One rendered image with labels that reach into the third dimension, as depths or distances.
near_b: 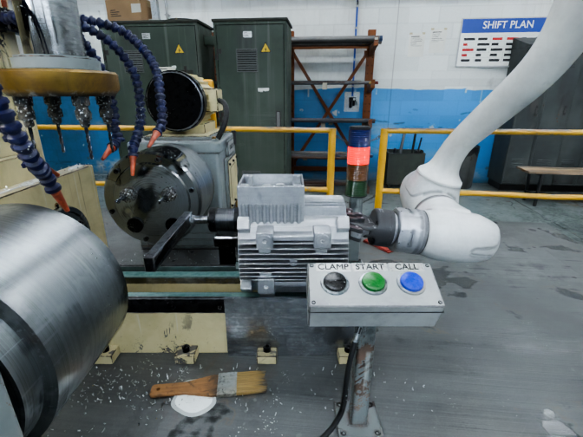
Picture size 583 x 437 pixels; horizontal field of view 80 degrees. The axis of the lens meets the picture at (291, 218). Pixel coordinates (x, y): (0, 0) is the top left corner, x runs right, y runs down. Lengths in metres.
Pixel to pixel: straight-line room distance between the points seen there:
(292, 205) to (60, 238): 0.35
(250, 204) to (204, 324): 0.26
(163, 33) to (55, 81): 3.36
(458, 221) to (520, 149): 5.02
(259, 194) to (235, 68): 3.16
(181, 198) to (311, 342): 0.48
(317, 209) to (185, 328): 0.35
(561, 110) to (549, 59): 5.14
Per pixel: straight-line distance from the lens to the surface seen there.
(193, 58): 3.87
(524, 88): 0.70
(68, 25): 0.73
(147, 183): 0.96
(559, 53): 0.68
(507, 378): 0.82
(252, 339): 0.74
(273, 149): 3.71
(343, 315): 0.47
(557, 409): 0.80
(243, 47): 3.74
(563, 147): 5.99
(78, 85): 0.68
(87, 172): 0.91
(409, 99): 5.65
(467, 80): 5.85
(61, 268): 0.47
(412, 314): 0.49
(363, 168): 0.96
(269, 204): 0.63
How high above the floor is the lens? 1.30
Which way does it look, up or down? 20 degrees down
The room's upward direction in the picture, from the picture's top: straight up
